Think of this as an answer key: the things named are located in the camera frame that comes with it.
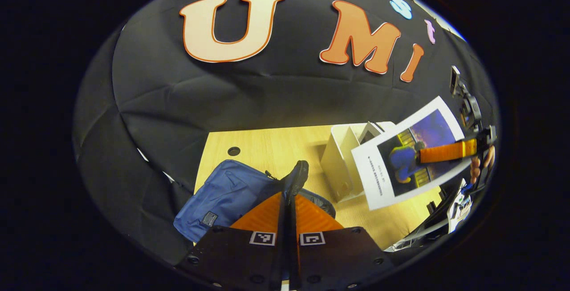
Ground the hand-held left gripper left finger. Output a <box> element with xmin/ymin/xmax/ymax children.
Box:
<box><xmin>176</xmin><ymin>192</ymin><xmax>288</xmax><ymax>289</ymax></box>

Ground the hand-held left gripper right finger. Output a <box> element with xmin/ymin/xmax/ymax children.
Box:
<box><xmin>289</xmin><ymin>193</ymin><xmax>395</xmax><ymax>289</ymax></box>

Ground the blue schoolbag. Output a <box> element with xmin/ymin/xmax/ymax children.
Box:
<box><xmin>174</xmin><ymin>160</ymin><xmax>337</xmax><ymax>243</ymax></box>

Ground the blue cover book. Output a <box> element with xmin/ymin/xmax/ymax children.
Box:
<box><xmin>351</xmin><ymin>96</ymin><xmax>472</xmax><ymax>211</ymax></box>

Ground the white bookshelf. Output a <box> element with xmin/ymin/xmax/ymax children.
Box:
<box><xmin>320</xmin><ymin>121</ymin><xmax>397</xmax><ymax>202</ymax></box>

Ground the white printed box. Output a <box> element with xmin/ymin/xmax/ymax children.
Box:
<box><xmin>448</xmin><ymin>189</ymin><xmax>473</xmax><ymax>234</ymax></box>

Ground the grey flat panel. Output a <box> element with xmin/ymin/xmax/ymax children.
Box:
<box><xmin>385</xmin><ymin>184</ymin><xmax>455</xmax><ymax>252</ymax></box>

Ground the black backdrop cloth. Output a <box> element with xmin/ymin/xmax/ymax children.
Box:
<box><xmin>73</xmin><ymin>0</ymin><xmax>499</xmax><ymax>265</ymax></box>

